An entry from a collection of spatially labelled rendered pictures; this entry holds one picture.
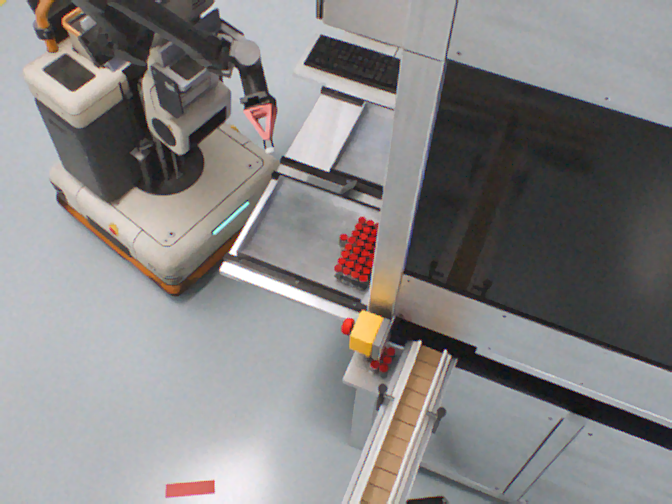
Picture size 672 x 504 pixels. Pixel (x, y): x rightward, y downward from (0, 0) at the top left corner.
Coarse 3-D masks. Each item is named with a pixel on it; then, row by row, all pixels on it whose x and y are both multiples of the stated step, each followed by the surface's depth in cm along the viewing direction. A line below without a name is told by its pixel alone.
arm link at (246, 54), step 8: (232, 40) 180; (248, 40) 172; (232, 48) 172; (240, 48) 172; (248, 48) 172; (256, 48) 172; (232, 56) 172; (240, 56) 172; (248, 56) 172; (256, 56) 172; (232, 64) 180; (240, 64) 173; (248, 64) 172; (256, 64) 174; (216, 72) 181; (224, 72) 180
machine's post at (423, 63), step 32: (416, 0) 103; (448, 0) 101; (416, 32) 107; (448, 32) 105; (416, 64) 112; (416, 96) 117; (416, 128) 123; (416, 160) 129; (384, 192) 140; (416, 192) 136; (384, 224) 148; (384, 256) 157; (384, 288) 168
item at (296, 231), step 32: (288, 192) 210; (320, 192) 207; (256, 224) 203; (288, 224) 204; (320, 224) 205; (352, 224) 205; (256, 256) 198; (288, 256) 199; (320, 256) 200; (352, 288) 195
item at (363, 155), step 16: (368, 112) 226; (384, 112) 223; (352, 128) 218; (368, 128) 222; (384, 128) 223; (352, 144) 219; (368, 144) 219; (384, 144) 219; (336, 160) 213; (352, 160) 216; (368, 160) 216; (384, 160) 216; (352, 176) 210; (368, 176) 213; (384, 176) 214
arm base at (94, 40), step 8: (96, 24) 194; (88, 32) 193; (96, 32) 191; (104, 32) 189; (80, 40) 192; (88, 40) 193; (96, 40) 191; (104, 40) 190; (88, 48) 193; (96, 48) 194; (104, 48) 192; (96, 56) 196; (104, 56) 196; (112, 56) 196; (96, 64) 196; (104, 64) 196
